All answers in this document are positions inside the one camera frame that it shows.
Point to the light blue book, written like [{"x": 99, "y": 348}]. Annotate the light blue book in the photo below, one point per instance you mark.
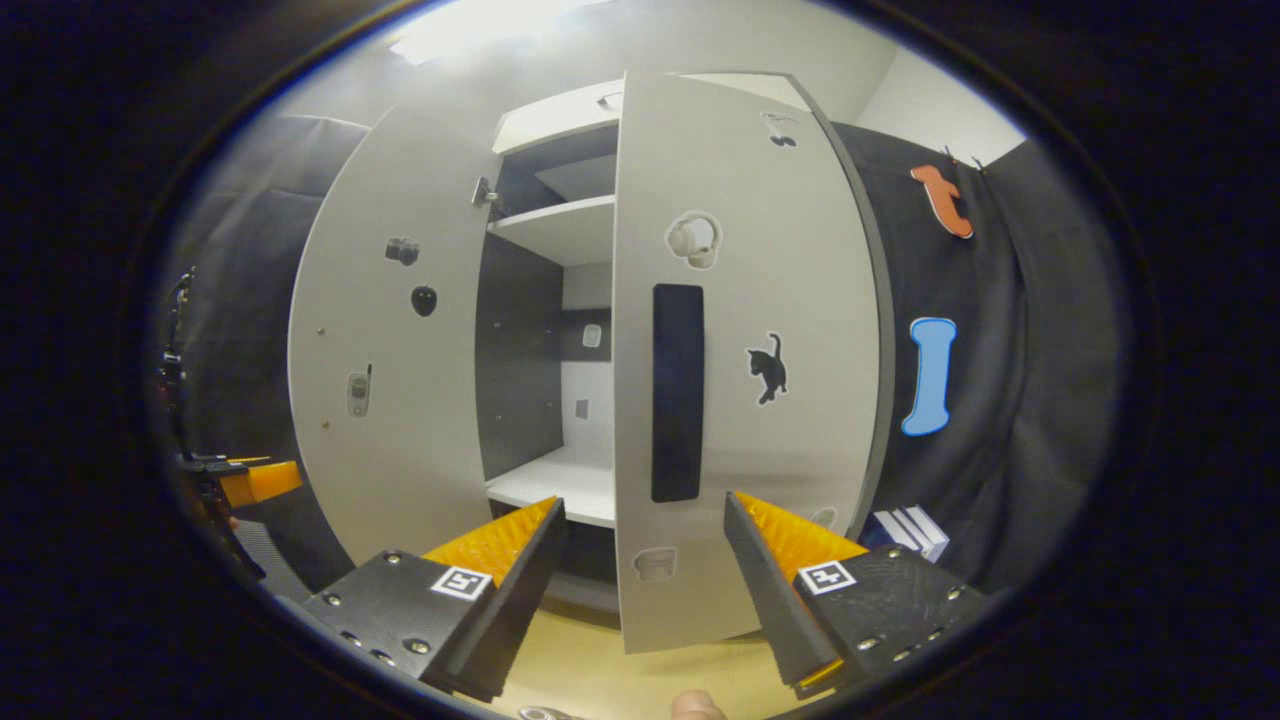
[{"x": 930, "y": 530}]

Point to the white cabinet shelf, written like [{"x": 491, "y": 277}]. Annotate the white cabinet shelf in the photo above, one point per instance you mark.
[{"x": 560, "y": 232}]

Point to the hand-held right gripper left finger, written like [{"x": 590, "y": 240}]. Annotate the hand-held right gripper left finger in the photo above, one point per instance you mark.
[{"x": 515, "y": 610}]

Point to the white cabinet drawer front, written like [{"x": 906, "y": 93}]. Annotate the white cabinet drawer front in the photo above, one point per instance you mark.
[{"x": 550, "y": 120}]

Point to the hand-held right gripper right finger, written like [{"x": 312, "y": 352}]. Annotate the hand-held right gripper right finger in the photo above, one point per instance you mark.
[{"x": 770, "y": 610}]

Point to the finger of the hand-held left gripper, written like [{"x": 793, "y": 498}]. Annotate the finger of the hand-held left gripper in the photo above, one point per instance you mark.
[{"x": 262, "y": 482}]

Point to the metal door hinge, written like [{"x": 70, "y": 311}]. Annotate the metal door hinge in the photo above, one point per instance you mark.
[{"x": 483, "y": 192}]

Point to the white book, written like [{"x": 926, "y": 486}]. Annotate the white book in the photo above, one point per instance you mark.
[{"x": 900, "y": 530}]

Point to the white cabinet door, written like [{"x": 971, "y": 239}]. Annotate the white cabinet door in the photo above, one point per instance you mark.
[
  {"x": 810, "y": 480},
  {"x": 400, "y": 450}
]

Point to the white and grey cabinet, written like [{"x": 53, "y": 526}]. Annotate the white and grey cabinet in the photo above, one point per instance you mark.
[{"x": 515, "y": 350}]

